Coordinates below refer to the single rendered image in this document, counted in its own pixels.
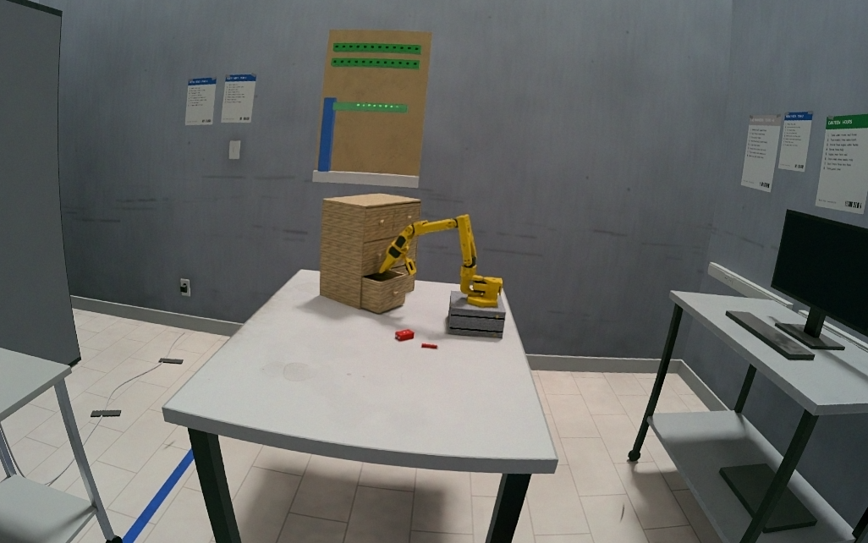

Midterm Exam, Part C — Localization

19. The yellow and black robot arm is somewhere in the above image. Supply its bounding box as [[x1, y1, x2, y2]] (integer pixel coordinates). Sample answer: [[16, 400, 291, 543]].
[[394, 215, 501, 308]]

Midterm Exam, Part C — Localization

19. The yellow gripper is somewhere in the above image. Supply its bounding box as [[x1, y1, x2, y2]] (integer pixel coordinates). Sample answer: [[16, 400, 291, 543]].
[[380, 241, 416, 275]]

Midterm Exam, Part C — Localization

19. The wooden chest of drawers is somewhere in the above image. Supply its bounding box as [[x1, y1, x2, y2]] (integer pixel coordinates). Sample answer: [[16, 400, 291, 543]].
[[320, 194, 421, 310]]

